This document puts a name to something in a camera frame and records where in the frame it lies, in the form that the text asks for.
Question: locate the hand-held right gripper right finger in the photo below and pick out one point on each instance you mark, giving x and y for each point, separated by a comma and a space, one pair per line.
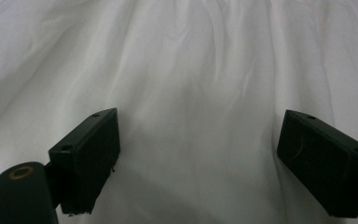
326, 168

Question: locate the white garment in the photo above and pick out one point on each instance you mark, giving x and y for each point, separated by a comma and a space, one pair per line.
199, 62

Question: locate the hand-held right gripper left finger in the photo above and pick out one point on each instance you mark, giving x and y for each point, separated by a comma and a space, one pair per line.
85, 161

